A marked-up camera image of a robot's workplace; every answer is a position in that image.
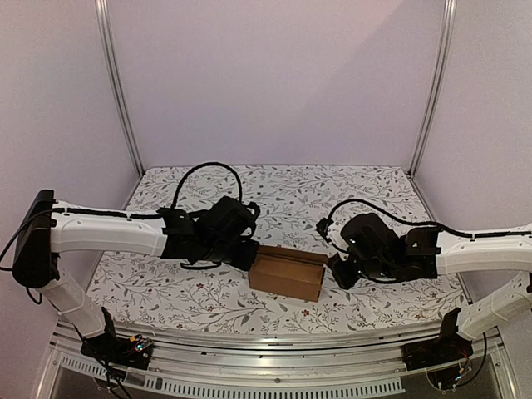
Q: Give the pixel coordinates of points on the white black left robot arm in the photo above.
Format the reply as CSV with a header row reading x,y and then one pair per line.
x,y
199,240

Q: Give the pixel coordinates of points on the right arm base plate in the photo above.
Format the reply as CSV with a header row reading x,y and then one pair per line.
x,y
447,347

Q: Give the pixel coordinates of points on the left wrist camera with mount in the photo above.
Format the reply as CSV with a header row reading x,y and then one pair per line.
x,y
254,209

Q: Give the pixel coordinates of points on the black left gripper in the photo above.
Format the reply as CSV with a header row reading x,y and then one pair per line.
x,y
246,263

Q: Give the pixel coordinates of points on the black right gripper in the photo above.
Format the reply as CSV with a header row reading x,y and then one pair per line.
x,y
338,274

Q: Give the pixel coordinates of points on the floral patterned table mat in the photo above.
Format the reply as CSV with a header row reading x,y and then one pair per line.
x,y
292,199

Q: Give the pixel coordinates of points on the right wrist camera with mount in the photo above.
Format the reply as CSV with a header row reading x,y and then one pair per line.
x,y
329,234

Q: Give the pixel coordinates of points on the left aluminium corner post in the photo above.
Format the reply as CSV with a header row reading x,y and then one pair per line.
x,y
103,18

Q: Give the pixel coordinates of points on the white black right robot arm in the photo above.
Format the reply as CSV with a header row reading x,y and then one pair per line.
x,y
367,248

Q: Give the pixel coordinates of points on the aluminium front rail frame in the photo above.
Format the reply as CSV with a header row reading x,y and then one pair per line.
x,y
186,364

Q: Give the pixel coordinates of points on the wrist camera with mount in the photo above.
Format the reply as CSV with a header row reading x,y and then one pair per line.
x,y
254,209
329,234

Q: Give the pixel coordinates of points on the brown cardboard box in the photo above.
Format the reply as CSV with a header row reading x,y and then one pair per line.
x,y
288,272

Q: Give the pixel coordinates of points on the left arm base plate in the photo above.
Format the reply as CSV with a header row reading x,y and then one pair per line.
x,y
134,351

